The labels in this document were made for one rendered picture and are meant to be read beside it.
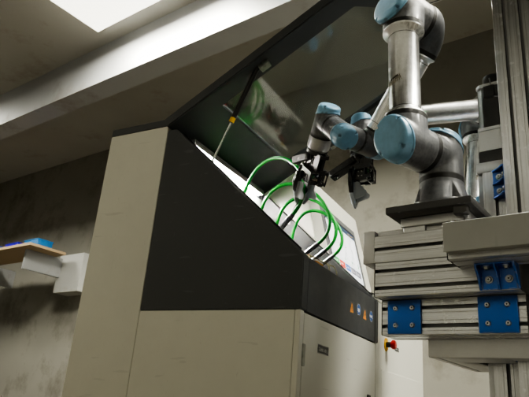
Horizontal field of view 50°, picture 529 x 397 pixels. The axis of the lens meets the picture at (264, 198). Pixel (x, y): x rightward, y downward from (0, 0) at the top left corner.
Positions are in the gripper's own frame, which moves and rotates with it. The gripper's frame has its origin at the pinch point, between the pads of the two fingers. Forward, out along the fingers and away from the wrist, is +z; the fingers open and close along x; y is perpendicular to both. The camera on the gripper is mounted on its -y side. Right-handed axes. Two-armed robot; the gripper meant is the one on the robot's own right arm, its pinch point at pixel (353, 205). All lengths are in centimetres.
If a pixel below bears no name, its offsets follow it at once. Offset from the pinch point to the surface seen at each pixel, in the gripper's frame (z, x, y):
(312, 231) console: -3.8, 35.4, -31.1
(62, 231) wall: -121, 300, -498
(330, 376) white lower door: 59, -11, -2
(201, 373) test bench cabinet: 62, -35, -32
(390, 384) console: 57, 51, -1
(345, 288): 30.1, -0.9, -1.7
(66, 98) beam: -183, 128, -328
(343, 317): 39.7, -1.5, -1.7
